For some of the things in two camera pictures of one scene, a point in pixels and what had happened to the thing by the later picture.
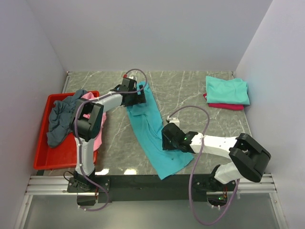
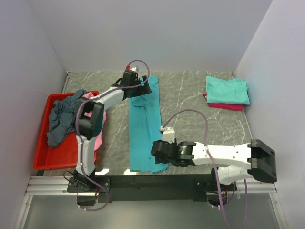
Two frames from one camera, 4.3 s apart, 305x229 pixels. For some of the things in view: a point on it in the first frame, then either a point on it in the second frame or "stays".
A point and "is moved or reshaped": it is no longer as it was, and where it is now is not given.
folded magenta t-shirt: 221,106 stays
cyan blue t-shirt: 147,126 is moved or reshaped
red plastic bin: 63,156 stays
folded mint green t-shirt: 232,91 stays
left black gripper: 139,99 → 145,89
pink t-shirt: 97,142 stays
